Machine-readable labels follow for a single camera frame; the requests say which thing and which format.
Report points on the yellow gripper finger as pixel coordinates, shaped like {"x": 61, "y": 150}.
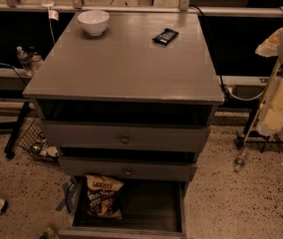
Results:
{"x": 270, "y": 119}
{"x": 269, "y": 47}

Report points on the brown chip bag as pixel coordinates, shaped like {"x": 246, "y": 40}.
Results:
{"x": 103, "y": 195}

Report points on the grey wooden drawer cabinet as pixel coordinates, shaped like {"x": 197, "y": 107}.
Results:
{"x": 124, "y": 77}

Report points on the grey top drawer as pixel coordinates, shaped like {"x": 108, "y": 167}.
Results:
{"x": 118, "y": 136}

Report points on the grey open bottom drawer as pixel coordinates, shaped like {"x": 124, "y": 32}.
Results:
{"x": 151, "y": 210}

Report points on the grey middle drawer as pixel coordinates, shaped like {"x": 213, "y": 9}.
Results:
{"x": 128, "y": 169}

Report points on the plastic bottle on floor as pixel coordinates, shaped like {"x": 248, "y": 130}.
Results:
{"x": 240, "y": 160}

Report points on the dark candy bar wrapper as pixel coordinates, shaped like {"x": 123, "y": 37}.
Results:
{"x": 165, "y": 37}

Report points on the white ceramic bowl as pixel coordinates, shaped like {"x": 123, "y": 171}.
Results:
{"x": 94, "y": 22}

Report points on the blue tape cross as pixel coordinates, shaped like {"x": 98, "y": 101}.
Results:
{"x": 69, "y": 189}

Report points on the white lamp fixture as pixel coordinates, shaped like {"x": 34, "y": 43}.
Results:
{"x": 48, "y": 5}

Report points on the clear plastic water bottle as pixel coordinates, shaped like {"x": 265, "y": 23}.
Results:
{"x": 25, "y": 61}

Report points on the green snack packet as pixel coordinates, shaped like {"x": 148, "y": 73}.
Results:
{"x": 49, "y": 233}

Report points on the black metal stand leg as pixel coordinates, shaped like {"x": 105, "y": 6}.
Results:
{"x": 15, "y": 132}

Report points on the yellow wooden ladder frame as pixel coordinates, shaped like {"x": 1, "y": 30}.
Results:
{"x": 277, "y": 72}

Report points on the wire mesh basket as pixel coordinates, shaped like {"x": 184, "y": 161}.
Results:
{"x": 35, "y": 143}

